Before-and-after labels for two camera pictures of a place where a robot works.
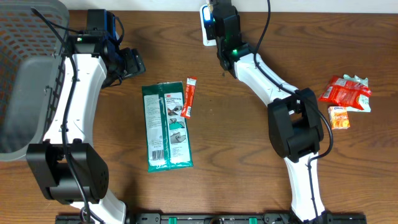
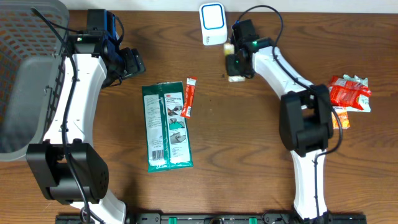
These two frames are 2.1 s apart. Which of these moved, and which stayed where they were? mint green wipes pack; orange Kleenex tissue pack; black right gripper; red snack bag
Moved: black right gripper
Stayed: orange Kleenex tissue pack; mint green wipes pack; red snack bag
